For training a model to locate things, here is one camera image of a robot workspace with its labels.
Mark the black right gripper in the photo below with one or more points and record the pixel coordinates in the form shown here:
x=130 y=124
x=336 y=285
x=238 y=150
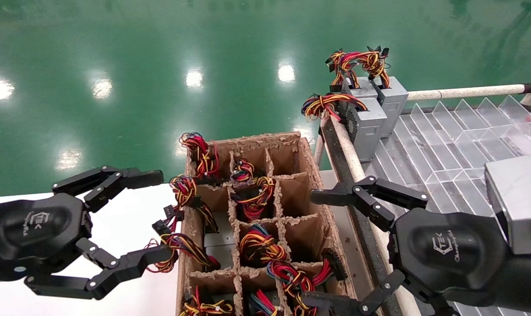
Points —
x=449 y=254

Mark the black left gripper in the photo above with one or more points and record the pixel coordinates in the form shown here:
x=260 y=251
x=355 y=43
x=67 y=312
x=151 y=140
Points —
x=32 y=232

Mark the brown cardboard divider box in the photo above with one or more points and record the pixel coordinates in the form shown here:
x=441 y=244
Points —
x=297 y=193

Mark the long white rack pipe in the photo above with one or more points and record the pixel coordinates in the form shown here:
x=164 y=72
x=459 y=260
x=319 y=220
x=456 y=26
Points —
x=351 y=153

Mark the transparent plastic divider tray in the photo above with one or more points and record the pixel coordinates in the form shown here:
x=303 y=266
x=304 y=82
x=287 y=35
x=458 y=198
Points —
x=445 y=140

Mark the white rack cross pipe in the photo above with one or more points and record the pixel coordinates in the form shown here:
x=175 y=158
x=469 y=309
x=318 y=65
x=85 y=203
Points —
x=467 y=92

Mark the black rack rail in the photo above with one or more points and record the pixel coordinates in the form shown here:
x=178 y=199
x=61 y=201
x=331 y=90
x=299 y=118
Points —
x=337 y=158

